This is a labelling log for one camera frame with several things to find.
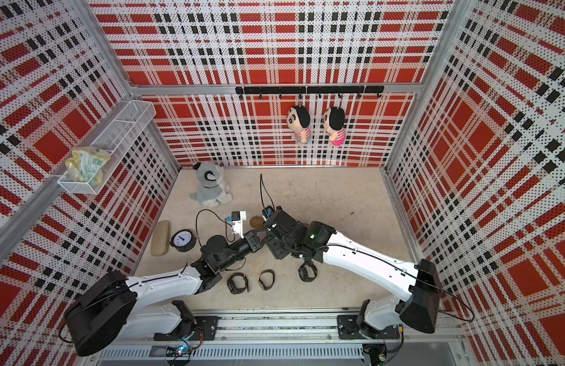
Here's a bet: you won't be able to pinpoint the hanging doll striped shirt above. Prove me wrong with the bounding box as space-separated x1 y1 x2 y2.
286 105 311 144

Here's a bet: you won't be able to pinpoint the black round alarm clock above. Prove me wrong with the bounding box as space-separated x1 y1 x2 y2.
170 229 197 253

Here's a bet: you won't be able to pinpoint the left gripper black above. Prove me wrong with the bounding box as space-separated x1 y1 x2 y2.
217 228 272 271

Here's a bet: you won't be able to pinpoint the wooden watch stand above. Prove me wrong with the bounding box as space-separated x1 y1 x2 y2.
250 216 264 229

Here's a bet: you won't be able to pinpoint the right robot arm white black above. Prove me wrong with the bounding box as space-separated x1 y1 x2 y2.
262 207 441 339

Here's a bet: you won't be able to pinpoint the chunky black watch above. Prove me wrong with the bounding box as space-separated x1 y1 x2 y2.
227 272 250 295
298 261 318 283

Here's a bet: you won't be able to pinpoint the right camera black cable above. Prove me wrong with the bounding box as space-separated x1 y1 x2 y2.
259 173 276 211

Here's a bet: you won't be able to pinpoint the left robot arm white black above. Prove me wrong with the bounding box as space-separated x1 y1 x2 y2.
64 230 267 357

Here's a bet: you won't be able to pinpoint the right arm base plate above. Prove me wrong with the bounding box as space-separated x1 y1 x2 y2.
337 314 401 340

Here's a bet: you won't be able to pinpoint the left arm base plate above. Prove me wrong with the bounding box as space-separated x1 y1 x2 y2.
153 317 220 342

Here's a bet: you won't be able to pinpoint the beige glasses case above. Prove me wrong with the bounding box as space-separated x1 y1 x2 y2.
150 221 170 257

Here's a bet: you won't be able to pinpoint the hanging doll pink shirt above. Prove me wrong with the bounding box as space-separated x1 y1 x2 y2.
324 107 346 146

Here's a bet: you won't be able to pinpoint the yellow green snack packets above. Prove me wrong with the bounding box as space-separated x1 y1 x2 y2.
65 146 111 187

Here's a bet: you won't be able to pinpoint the white wire basket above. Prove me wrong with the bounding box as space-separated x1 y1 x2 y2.
58 100 156 195

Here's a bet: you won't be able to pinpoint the black hook rail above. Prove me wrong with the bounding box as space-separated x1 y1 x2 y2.
234 85 385 97

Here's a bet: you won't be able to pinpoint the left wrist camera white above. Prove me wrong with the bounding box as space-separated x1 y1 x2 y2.
226 210 247 238

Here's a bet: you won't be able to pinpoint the grey white plush dog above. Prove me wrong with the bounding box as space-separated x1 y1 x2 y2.
189 162 233 209

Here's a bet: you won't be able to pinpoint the aluminium mounting rail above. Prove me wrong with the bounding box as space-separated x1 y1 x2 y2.
94 309 466 345

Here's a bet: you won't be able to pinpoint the camera black cable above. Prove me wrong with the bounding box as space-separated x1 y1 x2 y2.
195 209 235 248
259 173 276 211

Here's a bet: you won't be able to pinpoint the left camera black cable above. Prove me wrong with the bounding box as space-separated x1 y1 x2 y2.
195 209 235 248

